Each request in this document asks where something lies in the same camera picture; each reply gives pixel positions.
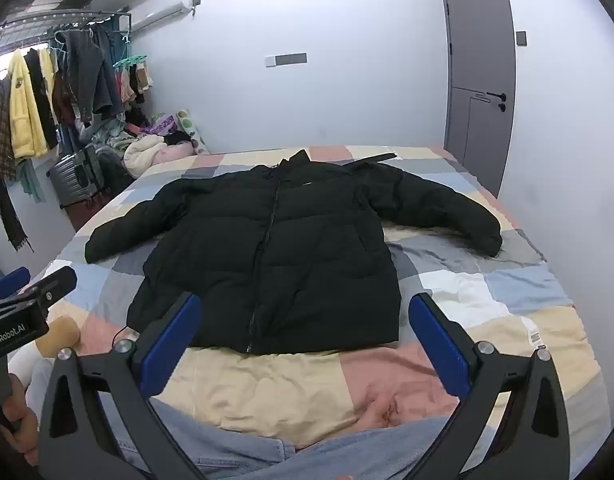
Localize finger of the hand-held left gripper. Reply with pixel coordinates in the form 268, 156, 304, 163
19, 266, 78, 311
0, 266, 32, 303

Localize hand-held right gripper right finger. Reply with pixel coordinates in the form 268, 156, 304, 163
408, 291, 572, 480

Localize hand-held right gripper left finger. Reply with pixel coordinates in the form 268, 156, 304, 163
38, 291, 202, 480

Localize black puffer jacket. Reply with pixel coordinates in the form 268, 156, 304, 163
84, 149, 504, 356

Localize pile of mixed clothes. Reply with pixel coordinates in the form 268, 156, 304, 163
77, 110, 158, 161

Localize hanging pink and beige clothes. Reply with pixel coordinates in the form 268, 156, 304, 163
114, 62, 155, 106

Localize metal clothes rack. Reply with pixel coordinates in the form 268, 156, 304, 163
0, 0, 132, 61

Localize person's left hand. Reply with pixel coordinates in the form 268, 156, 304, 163
1, 374, 40, 467

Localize beige rounded object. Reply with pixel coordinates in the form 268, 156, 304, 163
37, 315, 82, 358

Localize dark fringed scarf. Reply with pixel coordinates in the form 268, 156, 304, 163
0, 175, 35, 253

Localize checkered pastel duvet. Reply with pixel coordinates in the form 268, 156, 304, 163
24, 145, 612, 466

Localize teal cloth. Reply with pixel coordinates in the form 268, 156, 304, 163
17, 157, 46, 206

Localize grey suitcase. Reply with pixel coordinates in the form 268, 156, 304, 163
48, 145, 105, 208

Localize person's blue jeans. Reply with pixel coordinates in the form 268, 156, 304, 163
97, 395, 468, 480

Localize cream fleece garment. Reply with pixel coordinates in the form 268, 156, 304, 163
123, 136, 168, 177

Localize yellow fleece robe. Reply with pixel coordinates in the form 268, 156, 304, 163
7, 50, 58, 161

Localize pink pillow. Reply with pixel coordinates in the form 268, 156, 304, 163
154, 142, 198, 163

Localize purple patterned cloth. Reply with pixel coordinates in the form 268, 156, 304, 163
139, 115, 178, 138

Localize black belt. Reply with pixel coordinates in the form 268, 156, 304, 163
354, 151, 398, 166

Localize white dotted pillow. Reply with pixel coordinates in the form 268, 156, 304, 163
176, 109, 210, 156

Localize dark grey hanging jacket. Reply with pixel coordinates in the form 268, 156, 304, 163
62, 27, 125, 121

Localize green clip hanger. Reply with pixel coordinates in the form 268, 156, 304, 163
113, 54, 152, 72

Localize white air conditioner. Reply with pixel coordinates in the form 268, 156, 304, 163
129, 0, 202, 31

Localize grey door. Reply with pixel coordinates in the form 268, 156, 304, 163
441, 0, 518, 198

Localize grey wall panel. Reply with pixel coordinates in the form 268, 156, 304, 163
265, 52, 308, 67

